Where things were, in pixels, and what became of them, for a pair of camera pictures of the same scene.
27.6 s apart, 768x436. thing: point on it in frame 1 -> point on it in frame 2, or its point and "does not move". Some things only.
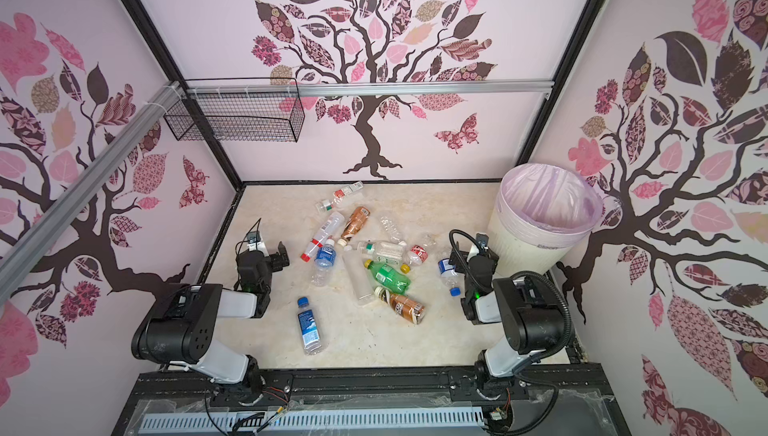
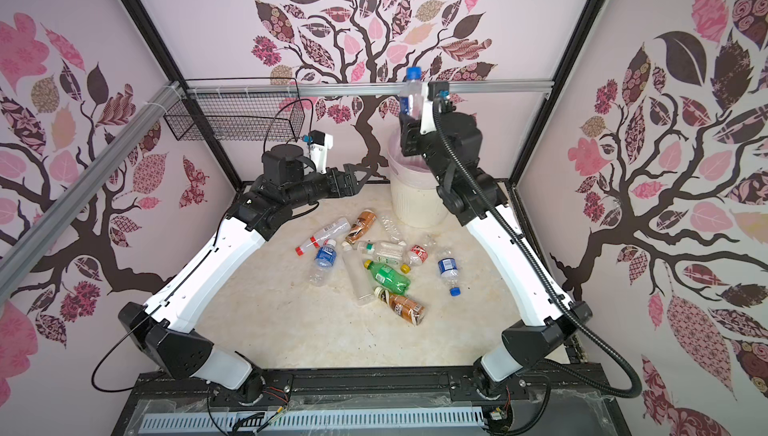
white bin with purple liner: x=541 y=217 -> x=416 y=199
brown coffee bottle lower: x=403 y=306 does not move
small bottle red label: x=417 y=255 does not move
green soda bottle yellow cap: x=389 y=277 does not move
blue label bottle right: x=450 y=276 does not move
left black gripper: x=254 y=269 -> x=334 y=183
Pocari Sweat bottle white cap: x=324 y=263 does not move
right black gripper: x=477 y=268 -> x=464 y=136
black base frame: x=568 y=402 does not move
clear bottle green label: x=386 y=251 does not move
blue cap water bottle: x=308 y=327 -> x=412 y=93
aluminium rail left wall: x=32 y=240 does not move
